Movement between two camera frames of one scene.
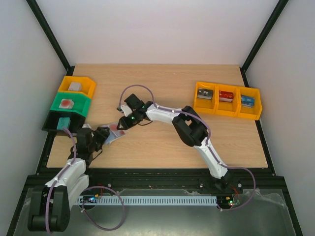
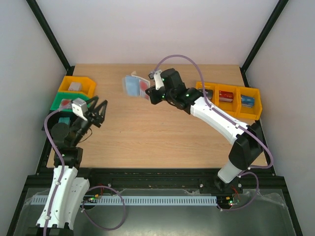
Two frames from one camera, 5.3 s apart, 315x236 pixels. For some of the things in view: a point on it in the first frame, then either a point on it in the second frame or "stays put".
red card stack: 225,96 stays put
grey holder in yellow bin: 75,86 stays put
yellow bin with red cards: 228,100 stays put
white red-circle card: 113,128 → 143,85
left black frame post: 69,69 stays put
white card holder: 114,132 → 133,85
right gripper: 126,120 → 152,94
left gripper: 102,134 → 98,118
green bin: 77,102 stays put
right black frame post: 272,18 stays put
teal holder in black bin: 63,122 stays put
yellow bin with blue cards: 249,105 stays put
